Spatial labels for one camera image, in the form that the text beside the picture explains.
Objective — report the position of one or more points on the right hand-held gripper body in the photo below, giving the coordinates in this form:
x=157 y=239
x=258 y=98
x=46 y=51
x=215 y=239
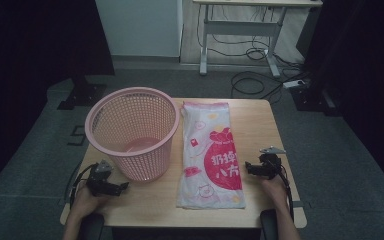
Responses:
x=269 y=168

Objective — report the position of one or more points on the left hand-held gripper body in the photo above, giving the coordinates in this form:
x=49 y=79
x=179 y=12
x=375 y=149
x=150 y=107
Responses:
x=100 y=183

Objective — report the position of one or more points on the pink plastic mesh basket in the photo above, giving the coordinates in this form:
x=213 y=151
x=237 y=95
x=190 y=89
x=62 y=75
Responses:
x=146 y=166

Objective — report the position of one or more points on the white and pink plastic bag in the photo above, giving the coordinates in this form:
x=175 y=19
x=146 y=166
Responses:
x=200 y=150

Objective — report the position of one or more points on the person's right hand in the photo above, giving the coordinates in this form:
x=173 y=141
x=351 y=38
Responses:
x=275 y=191

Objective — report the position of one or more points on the person's left hand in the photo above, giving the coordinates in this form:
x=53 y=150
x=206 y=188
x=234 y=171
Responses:
x=85 y=203

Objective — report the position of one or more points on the black chair armrest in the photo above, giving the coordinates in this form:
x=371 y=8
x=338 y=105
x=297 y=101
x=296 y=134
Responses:
x=93 y=226
x=268 y=225

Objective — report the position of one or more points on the black stand foot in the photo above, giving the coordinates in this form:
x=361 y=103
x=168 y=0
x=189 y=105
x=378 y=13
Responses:
x=308 y=100

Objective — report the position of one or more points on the white power strip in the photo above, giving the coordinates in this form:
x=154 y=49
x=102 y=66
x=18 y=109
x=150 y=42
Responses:
x=293 y=84

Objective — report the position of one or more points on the black stand base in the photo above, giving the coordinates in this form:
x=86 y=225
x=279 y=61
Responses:
x=86 y=95

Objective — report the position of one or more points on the dark curtain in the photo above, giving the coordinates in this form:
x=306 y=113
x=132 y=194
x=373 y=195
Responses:
x=30 y=50
x=363 y=66

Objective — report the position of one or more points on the white desk frame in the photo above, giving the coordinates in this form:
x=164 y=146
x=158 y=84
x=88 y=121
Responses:
x=243 y=28

